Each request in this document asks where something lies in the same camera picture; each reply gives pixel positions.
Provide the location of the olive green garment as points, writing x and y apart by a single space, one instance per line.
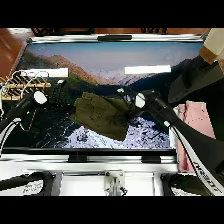
103 115

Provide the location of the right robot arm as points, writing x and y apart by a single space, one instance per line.
193 140

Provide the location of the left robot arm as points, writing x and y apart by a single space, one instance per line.
20 106

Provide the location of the pink garment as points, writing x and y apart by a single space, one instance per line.
195 116

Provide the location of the brown clothes hanger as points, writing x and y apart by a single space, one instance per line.
28 85
10 97

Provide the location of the black garment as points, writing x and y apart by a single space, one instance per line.
195 80

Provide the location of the white garment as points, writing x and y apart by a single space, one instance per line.
216 40

